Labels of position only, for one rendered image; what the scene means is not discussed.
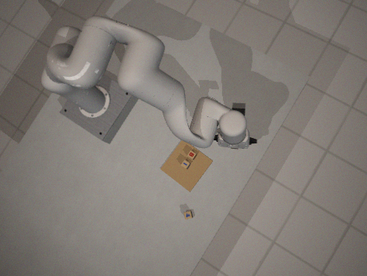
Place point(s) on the tan mat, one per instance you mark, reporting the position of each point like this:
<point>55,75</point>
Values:
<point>186,177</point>

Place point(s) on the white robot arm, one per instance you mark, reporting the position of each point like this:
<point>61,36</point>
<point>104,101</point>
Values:
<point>138,74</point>

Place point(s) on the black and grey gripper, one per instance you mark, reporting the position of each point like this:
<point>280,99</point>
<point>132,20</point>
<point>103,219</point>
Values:
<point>243,145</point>

